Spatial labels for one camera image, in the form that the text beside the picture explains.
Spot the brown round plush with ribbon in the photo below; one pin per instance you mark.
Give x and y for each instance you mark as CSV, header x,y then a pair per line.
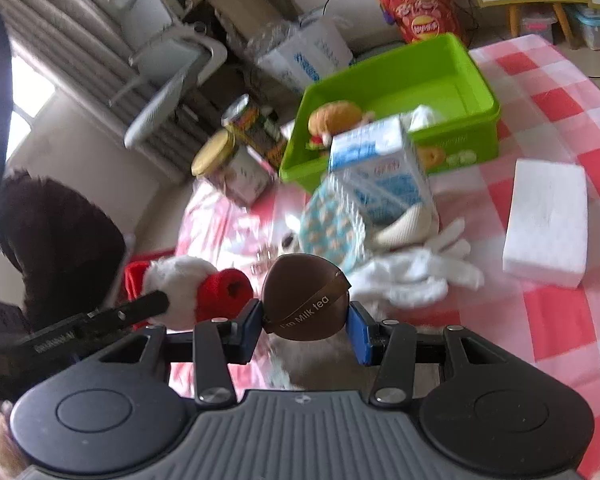
x,y
300,295

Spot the pale pink fuzzy plush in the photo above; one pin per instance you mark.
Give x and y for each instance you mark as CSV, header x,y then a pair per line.
x,y
320,365

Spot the dark cloth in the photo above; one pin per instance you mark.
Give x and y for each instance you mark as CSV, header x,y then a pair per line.
x,y
55,240

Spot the blue and white milk carton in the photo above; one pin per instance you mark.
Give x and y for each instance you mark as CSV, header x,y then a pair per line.
x,y
375,170

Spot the dark snack packet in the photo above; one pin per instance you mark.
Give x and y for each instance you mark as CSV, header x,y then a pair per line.
x,y
267,142

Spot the red white checkered tablecloth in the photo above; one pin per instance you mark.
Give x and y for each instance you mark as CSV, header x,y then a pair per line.
x,y
530,335

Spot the glass jar with yellow lid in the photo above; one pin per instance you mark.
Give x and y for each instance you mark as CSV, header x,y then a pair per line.
x,y
240,175

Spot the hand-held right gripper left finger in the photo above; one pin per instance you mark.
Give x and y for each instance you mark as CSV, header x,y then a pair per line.
x,y
250,332

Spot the green plastic bin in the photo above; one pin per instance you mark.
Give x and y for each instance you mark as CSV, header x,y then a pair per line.
x,y
410,80

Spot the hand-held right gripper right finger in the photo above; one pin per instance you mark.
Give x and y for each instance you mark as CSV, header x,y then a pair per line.
x,y
361,335

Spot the hamburger plush toy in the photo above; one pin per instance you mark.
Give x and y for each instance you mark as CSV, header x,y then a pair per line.
x,y
335,115

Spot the white foam block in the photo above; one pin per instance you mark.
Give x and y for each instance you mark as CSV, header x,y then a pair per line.
x,y
545,220

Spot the clear storage box pink label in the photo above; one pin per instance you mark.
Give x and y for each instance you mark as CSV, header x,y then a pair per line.
x,y
537,22

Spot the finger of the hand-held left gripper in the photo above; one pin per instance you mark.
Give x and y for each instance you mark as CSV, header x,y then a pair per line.
x,y
147,304

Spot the round blue patterned cushion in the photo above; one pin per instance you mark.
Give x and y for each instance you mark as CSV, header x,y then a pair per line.
x,y
325,225

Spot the red and white plush toy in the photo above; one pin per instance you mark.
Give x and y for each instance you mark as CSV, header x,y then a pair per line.
x,y
185,280

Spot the white cardboard box blue print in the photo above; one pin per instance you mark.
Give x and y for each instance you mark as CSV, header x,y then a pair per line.
x,y
305,60

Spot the grey office chair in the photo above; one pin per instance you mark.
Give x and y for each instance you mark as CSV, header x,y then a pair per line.
x,y
165,55

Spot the red snack print bucket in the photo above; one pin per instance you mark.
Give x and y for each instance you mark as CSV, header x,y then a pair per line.
x,y
420,10

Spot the grey ribbed radiator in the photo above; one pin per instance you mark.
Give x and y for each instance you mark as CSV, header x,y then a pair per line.
x,y
80,60

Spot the clear storage box teal lid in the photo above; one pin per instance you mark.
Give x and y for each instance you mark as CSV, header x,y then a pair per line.
x,y
595,25

